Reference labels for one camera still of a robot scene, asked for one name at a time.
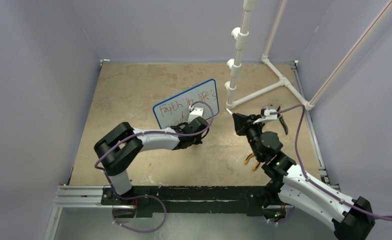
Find aluminium rail frame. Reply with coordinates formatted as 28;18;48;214
43;59;354;240

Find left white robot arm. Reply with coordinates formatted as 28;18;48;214
93;116;210;205

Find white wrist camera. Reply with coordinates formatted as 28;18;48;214
253;105;278;124
187;105;204;123

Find white pipe with red stripe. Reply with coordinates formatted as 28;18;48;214
306;0;392;110

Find white PVC pipe stand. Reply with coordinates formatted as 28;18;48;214
224;0;315;111

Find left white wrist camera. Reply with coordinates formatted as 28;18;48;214
187;105;204;123

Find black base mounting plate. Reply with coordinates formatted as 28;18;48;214
101;185;292;221

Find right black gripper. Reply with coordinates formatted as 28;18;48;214
233;112;266;161

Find yellow handled pliers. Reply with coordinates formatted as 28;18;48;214
244;152;262;172

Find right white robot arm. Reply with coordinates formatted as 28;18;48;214
231;109;376;240

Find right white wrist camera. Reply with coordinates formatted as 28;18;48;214
253;105;278;124

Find black handled pliers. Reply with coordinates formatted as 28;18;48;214
277;113;289;135

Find blue framed whiteboard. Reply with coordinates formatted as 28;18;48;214
152;79;220;129

